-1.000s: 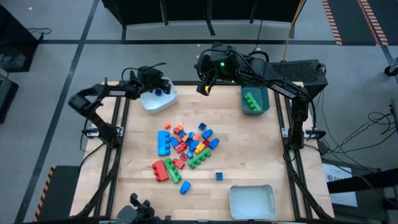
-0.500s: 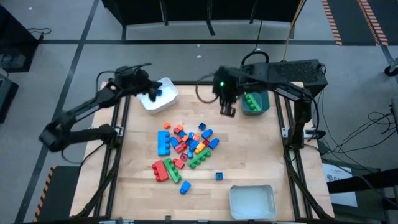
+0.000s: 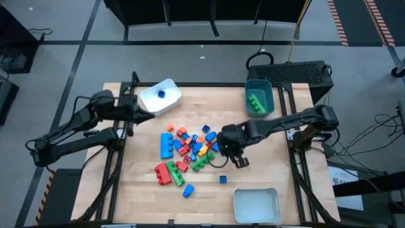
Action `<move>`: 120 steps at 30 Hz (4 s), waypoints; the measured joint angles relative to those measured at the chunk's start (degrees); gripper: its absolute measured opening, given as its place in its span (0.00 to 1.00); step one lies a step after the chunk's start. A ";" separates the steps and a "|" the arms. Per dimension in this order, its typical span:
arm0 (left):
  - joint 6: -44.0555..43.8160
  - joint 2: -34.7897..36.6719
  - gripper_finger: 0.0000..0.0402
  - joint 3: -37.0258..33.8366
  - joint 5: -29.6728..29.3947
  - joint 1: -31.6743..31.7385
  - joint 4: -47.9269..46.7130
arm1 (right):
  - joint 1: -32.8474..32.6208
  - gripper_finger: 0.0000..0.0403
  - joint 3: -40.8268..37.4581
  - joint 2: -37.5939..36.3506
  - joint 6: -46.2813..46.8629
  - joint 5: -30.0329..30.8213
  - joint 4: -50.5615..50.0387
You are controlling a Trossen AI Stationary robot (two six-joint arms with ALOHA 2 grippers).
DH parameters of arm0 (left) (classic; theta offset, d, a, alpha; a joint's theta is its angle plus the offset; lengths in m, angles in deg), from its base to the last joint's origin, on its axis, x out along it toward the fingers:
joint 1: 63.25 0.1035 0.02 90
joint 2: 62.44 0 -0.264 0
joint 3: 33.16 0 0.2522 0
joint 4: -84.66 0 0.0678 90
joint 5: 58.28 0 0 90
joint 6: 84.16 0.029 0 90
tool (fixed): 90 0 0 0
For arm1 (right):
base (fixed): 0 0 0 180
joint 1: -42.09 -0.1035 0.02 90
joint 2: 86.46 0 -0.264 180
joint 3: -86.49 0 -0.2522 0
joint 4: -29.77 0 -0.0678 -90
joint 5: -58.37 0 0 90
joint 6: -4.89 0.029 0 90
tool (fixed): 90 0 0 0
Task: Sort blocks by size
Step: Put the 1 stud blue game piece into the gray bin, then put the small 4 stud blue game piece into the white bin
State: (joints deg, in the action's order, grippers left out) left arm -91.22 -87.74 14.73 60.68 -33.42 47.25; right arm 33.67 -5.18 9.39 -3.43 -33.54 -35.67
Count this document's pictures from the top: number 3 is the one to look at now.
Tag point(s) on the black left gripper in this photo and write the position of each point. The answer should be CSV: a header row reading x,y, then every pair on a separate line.
x,y
129,111

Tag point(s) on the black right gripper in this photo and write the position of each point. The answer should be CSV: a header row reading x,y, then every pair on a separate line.
x,y
231,141

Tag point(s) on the small blue block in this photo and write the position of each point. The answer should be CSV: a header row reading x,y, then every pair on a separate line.
x,y
206,128
223,179
193,157
194,137
185,136
161,94
192,144

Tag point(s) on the medium blue block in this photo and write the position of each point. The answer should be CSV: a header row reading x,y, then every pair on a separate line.
x,y
177,144
197,148
188,190
215,147
210,136

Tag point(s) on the long blue block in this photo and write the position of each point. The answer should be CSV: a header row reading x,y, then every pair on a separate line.
x,y
166,145

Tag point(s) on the long green block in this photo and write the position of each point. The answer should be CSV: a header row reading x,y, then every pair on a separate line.
x,y
256,103
175,173
202,161

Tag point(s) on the medium yellow block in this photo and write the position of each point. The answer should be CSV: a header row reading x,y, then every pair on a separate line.
x,y
202,150

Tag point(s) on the small orange block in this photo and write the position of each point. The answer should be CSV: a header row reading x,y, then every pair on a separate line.
x,y
188,141
183,129
170,127
200,139

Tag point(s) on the medium red block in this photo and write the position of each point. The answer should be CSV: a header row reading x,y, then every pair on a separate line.
x,y
181,166
184,150

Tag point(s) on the long red block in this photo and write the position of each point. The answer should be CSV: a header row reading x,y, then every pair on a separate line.
x,y
163,173

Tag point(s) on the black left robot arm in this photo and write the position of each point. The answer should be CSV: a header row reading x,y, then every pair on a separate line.
x,y
79,144

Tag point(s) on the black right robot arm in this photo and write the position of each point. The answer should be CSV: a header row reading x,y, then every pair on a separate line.
x,y
284,122

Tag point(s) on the light grey plastic bin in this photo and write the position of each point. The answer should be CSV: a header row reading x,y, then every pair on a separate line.
x,y
256,206

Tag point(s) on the silver mounting plate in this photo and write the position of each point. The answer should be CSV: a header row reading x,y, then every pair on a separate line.
x,y
290,134

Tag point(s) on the teal plastic bin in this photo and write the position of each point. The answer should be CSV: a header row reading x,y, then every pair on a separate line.
x,y
269,95

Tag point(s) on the white printed paper sheet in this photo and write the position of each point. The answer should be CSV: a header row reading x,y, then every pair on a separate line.
x,y
338,172

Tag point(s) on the black computer case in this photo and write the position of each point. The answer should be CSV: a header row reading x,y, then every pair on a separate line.
x,y
291,73

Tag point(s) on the black orange-striped floor mat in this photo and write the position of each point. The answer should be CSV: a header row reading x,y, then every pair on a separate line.
x,y
63,196
354,19

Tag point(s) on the black partition screen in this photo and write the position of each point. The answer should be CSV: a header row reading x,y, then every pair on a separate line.
x,y
190,9

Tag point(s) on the black beam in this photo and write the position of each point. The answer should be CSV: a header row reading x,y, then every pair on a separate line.
x,y
373,183

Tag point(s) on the black box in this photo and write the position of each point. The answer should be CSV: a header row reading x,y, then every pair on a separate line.
x,y
8,98

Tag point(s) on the black cabinet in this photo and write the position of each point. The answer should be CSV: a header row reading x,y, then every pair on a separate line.
x,y
16,38

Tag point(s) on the black table frame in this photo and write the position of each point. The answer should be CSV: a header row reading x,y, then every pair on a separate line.
x,y
205,85

